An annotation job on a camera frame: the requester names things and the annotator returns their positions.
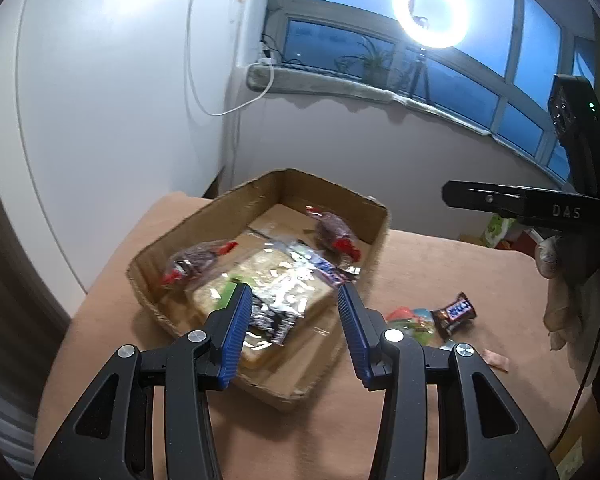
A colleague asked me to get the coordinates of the red jelly cup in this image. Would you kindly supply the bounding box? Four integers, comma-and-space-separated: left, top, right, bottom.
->
386, 307, 436, 346

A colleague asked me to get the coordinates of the white gloved right hand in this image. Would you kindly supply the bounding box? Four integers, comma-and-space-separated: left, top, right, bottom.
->
534, 236, 600, 385

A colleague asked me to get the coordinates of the potted plant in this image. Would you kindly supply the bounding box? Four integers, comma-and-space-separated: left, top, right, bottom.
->
334, 36, 402, 90

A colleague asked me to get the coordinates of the white cable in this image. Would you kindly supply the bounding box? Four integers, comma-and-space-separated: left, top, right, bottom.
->
184, 0, 275, 117

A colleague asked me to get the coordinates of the power strip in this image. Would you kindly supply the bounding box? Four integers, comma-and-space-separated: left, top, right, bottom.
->
258, 47, 277, 66

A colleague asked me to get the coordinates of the Snickers bar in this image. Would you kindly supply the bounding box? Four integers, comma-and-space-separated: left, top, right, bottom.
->
431, 292, 477, 339
289, 242, 362, 287

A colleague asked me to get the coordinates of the brown cardboard box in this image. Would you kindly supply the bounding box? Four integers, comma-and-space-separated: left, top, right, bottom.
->
126, 169, 390, 412

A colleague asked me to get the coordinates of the green snack packet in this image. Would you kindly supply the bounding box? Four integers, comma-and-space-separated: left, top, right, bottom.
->
216, 280, 239, 310

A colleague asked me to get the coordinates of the cracker pack clear wrapper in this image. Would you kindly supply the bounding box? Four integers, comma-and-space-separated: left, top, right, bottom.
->
185, 244, 334, 370

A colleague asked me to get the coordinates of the white ring light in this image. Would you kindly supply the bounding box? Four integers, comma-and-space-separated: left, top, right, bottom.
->
392, 0, 471, 49

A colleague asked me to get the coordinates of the grey sill cloth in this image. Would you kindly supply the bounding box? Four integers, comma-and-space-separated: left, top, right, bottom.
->
246, 64, 492, 136

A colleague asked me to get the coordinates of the red-end clear snack bag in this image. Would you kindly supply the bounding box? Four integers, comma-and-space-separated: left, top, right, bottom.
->
306, 206, 362, 262

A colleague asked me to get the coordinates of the green white paper bag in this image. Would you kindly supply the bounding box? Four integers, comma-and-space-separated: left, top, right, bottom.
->
482, 214, 516, 248

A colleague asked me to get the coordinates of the black tripod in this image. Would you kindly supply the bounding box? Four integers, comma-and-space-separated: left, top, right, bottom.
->
407, 48, 431, 105

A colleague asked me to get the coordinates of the black snack packet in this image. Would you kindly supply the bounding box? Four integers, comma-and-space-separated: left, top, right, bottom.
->
249, 306, 299, 346

